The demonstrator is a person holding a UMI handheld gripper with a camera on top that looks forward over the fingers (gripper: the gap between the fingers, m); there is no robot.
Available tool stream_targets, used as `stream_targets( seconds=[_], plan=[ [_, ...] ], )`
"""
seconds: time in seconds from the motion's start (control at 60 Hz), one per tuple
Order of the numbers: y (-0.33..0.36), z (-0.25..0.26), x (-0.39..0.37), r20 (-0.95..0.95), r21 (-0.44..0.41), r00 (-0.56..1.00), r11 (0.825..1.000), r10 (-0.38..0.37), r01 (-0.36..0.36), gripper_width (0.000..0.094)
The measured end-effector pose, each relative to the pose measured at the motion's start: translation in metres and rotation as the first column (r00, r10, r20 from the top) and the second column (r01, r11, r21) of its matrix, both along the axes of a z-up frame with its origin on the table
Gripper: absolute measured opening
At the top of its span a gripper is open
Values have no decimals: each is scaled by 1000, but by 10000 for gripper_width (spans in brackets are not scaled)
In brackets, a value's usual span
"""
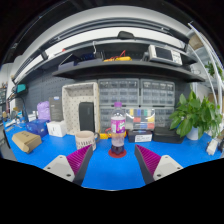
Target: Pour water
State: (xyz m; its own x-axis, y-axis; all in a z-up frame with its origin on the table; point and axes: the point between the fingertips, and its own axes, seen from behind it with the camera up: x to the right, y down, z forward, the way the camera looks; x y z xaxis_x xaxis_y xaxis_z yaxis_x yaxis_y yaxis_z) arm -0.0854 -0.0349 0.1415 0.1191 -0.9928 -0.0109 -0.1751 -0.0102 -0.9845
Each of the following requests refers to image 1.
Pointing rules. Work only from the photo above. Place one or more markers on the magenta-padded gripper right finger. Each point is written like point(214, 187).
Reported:
point(166, 166)

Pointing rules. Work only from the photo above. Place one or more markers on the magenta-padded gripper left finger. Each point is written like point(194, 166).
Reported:
point(60, 166)

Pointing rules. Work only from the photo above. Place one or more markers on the clear purple-capped drink bottle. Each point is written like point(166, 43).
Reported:
point(118, 128)

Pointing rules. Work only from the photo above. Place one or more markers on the black zippered case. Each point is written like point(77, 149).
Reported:
point(168, 136)

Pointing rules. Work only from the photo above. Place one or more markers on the beige patterned mug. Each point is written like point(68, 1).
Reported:
point(85, 140)

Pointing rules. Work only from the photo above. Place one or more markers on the white cardboard box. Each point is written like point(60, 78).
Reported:
point(56, 129)

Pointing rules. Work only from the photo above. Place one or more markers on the black box with white label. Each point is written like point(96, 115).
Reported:
point(140, 136)

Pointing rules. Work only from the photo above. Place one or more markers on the brown cardboard box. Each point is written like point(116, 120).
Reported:
point(26, 141)

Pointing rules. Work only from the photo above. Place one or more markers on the flat round red coaster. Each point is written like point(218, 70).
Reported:
point(124, 154)

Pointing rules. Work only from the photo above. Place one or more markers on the blue box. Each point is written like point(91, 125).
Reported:
point(37, 127)

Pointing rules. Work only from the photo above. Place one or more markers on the clear compartment box, coloured parts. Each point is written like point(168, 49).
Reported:
point(141, 118)

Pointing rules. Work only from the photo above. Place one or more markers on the black rectangular speaker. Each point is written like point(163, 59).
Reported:
point(86, 116)

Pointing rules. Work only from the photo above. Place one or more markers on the green potted plant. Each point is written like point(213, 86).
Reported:
point(193, 115)

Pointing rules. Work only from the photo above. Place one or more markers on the purple plastic bag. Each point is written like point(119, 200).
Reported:
point(43, 110)

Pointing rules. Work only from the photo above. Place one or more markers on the dark grey upright box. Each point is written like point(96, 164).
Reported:
point(56, 108)

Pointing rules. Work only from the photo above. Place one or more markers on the white perforated storage bin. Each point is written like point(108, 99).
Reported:
point(70, 100)

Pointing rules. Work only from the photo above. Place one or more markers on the black wall shelf unit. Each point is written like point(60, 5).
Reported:
point(126, 70)

